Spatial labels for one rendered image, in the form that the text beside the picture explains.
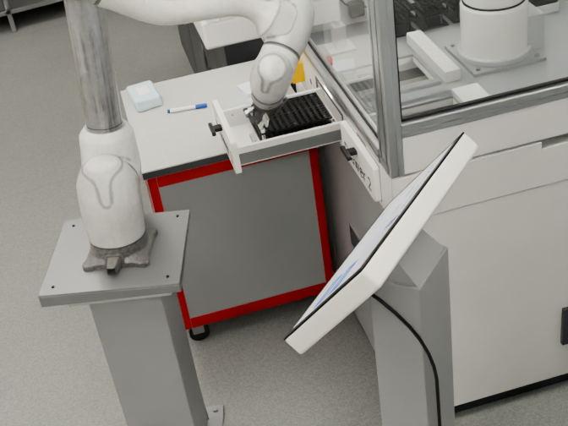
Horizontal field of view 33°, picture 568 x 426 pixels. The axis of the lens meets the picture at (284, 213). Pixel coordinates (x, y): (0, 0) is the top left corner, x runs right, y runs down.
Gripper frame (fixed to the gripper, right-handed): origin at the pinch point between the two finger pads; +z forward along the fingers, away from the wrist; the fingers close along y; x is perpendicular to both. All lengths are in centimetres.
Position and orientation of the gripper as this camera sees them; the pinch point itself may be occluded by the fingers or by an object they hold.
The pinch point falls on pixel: (262, 120)
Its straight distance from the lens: 276.8
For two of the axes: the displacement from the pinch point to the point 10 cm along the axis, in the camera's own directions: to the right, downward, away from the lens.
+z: -0.8, 2.3, 9.7
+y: 9.0, -3.9, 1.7
